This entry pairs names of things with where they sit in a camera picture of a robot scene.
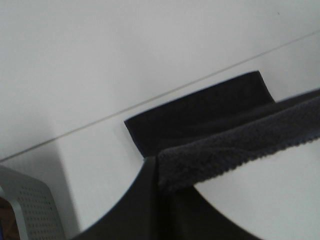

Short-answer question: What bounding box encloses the grey perforated basket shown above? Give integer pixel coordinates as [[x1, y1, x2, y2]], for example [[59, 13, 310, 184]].
[[0, 166, 66, 240]]

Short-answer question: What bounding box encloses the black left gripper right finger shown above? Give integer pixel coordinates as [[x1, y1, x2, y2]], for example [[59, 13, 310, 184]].
[[157, 186, 259, 240]]

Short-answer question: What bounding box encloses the dark navy towel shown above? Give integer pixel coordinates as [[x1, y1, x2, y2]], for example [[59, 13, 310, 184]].
[[125, 71, 320, 193]]

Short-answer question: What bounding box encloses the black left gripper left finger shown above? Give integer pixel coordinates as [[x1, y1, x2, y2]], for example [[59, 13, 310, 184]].
[[74, 157, 159, 240]]

